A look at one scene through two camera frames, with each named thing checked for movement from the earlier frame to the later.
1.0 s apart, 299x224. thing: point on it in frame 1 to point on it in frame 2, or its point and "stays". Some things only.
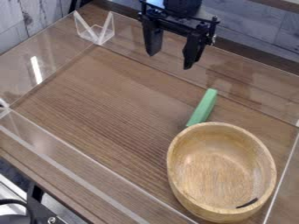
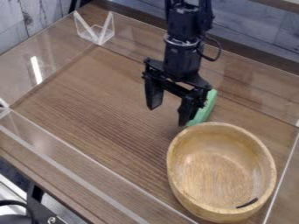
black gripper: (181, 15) to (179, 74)
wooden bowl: (221, 171) stays
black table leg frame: (39, 213) stays
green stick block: (202, 112) stays
